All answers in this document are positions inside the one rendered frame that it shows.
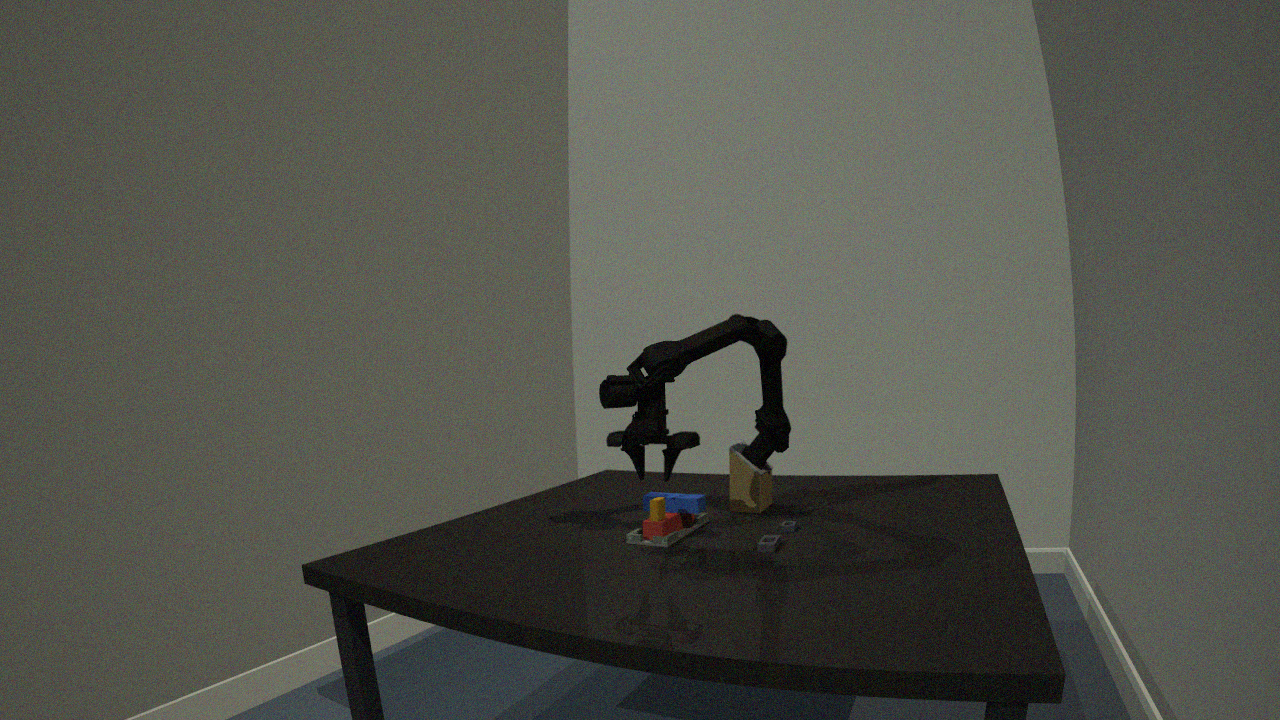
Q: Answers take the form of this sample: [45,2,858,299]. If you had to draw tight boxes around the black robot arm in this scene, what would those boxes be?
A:
[599,314,791,470]

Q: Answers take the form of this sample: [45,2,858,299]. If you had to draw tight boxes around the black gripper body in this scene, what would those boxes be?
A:
[605,405,700,448]

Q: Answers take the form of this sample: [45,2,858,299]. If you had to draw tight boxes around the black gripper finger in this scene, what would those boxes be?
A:
[621,445,645,480]
[662,448,684,482]

